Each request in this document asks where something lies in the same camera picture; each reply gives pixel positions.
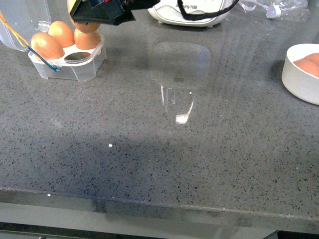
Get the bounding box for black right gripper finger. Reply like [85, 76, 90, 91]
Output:
[70, 0, 159, 25]

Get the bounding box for brown egg carried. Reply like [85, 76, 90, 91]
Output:
[67, 0, 100, 33]

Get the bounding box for brown egg back right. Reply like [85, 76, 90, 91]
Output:
[74, 29, 101, 50]

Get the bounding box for brown egg back left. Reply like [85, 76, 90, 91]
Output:
[48, 21, 75, 48]

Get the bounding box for brown egg front left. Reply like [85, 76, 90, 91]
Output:
[31, 32, 65, 59]

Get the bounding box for clear plastic egg box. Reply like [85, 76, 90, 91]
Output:
[0, 0, 107, 82]

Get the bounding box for brown egg in bowl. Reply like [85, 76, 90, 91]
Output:
[294, 53, 319, 78]

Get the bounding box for white Joyoung blender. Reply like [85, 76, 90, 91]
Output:
[148, 0, 232, 27]

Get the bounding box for yellow blue rubber band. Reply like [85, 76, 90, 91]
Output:
[0, 12, 61, 72]

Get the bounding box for clear plastic bag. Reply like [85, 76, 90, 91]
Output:
[238, 0, 310, 22]

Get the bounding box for white bowl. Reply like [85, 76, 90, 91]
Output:
[282, 43, 319, 105]

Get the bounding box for black cable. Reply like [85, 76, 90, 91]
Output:
[176, 0, 240, 21]

